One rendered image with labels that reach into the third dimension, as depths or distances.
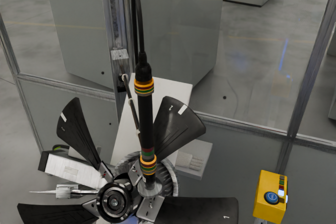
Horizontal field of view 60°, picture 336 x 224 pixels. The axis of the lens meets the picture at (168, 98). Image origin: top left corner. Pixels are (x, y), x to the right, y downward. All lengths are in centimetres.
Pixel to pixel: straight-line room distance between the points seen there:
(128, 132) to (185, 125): 38
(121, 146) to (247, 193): 95
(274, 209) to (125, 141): 60
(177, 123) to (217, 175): 99
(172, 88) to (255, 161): 74
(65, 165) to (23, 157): 182
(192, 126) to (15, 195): 207
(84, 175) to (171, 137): 41
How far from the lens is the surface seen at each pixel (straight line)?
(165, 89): 115
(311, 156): 163
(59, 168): 121
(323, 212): 193
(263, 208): 116
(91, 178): 114
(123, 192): 91
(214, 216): 93
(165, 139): 89
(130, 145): 119
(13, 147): 314
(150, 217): 93
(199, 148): 157
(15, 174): 288
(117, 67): 127
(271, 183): 121
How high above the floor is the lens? 197
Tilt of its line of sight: 35 degrees down
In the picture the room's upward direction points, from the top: straight up
